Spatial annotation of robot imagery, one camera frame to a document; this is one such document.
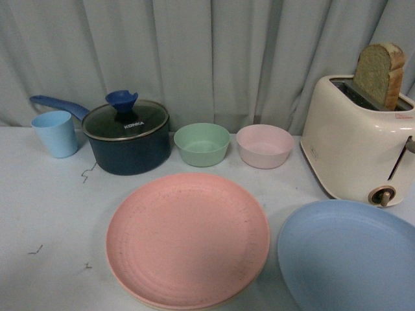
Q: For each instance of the bread slice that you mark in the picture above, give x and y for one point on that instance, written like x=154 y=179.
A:
x=379 y=73

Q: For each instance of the grey curtain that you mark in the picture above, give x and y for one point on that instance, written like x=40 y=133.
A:
x=233 y=63

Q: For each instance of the glass pot lid blue knob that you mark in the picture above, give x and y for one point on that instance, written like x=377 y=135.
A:
x=124 y=117

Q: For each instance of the pink plate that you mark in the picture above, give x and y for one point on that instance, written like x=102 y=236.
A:
x=188 y=239

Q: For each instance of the cream toaster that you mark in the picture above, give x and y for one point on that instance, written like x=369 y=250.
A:
x=357 y=150

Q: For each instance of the light blue cup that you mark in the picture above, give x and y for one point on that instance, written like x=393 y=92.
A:
x=56 y=131

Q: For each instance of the blue plate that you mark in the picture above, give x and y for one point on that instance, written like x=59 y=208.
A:
x=343 y=255

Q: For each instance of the pink bowl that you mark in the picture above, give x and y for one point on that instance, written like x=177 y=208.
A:
x=264 y=146

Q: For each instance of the green bowl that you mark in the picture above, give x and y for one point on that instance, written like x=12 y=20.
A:
x=202 y=144

